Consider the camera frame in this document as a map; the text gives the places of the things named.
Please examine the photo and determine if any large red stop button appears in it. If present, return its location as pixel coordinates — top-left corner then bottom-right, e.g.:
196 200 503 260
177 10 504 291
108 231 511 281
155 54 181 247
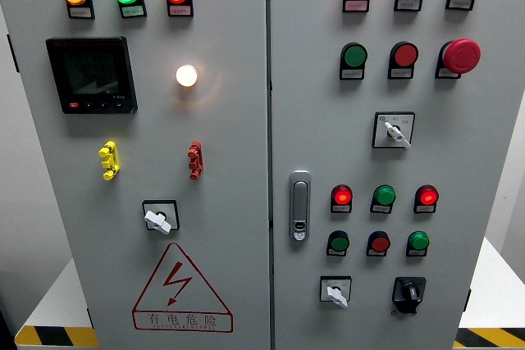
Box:
441 38 482 75

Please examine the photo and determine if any black display meter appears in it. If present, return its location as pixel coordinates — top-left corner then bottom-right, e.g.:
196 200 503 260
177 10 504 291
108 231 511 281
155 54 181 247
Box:
45 36 139 115

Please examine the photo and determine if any silver door lock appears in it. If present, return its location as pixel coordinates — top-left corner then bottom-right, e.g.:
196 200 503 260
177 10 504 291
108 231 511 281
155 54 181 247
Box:
289 170 312 243

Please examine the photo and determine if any white-handled turn switch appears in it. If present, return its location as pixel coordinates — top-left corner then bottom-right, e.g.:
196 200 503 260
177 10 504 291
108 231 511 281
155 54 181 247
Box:
141 199 180 236
372 111 416 150
319 275 353 310

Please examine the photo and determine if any small red handle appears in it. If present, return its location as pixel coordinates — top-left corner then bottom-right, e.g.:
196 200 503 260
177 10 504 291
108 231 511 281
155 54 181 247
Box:
187 141 204 181

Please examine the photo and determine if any small green push button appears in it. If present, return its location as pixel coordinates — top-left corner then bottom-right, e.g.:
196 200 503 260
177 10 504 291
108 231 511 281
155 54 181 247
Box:
327 230 351 252

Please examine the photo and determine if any grey cabinet door with lock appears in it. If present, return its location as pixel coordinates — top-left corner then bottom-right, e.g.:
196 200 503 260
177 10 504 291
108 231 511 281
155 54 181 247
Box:
268 0 525 350

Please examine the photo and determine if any large green push button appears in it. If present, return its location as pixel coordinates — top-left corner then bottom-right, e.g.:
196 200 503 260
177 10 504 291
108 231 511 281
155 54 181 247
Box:
340 41 369 69

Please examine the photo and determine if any large red push button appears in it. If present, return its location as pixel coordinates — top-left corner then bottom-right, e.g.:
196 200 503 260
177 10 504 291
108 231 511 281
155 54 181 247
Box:
389 41 420 68

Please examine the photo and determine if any black yellow striped tape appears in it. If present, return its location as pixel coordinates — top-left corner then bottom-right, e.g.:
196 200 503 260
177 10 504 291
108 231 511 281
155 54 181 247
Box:
14 325 99 349
453 327 525 349

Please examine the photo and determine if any red warning triangle sign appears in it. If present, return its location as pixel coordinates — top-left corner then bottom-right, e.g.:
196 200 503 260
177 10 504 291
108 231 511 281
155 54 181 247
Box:
131 242 234 334

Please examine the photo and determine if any grey cabinet door with display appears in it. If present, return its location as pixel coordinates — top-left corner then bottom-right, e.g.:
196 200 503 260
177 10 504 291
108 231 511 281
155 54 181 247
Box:
0 0 272 350

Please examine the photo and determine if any small yellow handle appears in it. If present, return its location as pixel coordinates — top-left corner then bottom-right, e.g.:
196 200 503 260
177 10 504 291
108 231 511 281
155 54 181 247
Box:
98 140 121 181

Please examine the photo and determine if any small red push button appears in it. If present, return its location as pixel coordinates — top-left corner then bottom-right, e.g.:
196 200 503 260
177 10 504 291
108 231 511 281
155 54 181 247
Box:
367 230 392 253

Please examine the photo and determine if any white lamp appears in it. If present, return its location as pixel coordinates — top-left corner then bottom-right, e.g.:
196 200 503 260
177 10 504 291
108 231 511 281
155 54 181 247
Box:
175 64 199 89

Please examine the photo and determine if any black-handled turn switch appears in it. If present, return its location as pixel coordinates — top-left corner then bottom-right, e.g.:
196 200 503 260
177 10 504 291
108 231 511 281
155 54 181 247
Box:
391 276 427 316

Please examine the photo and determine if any small red lamp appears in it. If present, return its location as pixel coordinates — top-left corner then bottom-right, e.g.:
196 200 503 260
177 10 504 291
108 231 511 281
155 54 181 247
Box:
414 184 441 207
331 184 354 206

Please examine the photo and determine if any small green lamp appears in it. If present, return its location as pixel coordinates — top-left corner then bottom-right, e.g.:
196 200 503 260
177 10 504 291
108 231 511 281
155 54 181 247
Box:
372 184 397 207
407 230 431 252

